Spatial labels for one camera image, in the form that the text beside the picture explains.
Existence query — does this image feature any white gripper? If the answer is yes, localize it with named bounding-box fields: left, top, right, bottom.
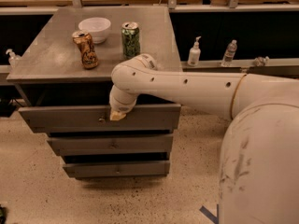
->
left=109, top=86, right=137, bottom=121

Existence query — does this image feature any grey top drawer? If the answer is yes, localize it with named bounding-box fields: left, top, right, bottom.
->
left=19, top=104, right=180, bottom=133

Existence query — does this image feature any grey drawer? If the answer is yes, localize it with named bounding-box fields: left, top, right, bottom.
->
left=48, top=134, right=173, bottom=156
left=63, top=161, right=170, bottom=178
left=19, top=104, right=180, bottom=133

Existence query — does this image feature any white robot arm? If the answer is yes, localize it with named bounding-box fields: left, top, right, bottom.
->
left=109, top=54, right=299, bottom=224

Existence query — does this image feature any grey middle drawer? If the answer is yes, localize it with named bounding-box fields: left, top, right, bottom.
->
left=48, top=134, right=173, bottom=156

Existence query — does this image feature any grey bottom drawer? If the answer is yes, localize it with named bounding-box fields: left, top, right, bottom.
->
left=63, top=161, right=170, bottom=178

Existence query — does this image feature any grey drawer cabinet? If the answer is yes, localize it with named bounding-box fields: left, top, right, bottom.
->
left=7, top=7, right=180, bottom=166

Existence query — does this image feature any crushed orange soda can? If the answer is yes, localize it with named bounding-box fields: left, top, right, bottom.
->
left=72, top=30, right=98, bottom=69

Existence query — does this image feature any green soda can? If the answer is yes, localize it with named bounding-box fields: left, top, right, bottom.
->
left=121, top=21, right=140, bottom=60

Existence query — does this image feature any white bowl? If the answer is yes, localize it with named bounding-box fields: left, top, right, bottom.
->
left=78, top=17, right=111, bottom=44

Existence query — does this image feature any white pump bottle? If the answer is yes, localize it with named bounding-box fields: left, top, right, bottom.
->
left=187, top=36, right=201, bottom=66

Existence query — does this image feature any clear pump bottle left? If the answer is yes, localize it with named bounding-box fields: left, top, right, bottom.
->
left=6, top=49, right=21, bottom=67

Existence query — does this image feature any clear water bottle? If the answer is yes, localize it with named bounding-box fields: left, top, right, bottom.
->
left=221, top=40, right=237, bottom=67

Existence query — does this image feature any crumpled foil wrapper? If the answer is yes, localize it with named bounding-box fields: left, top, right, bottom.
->
left=253, top=56, right=270, bottom=66

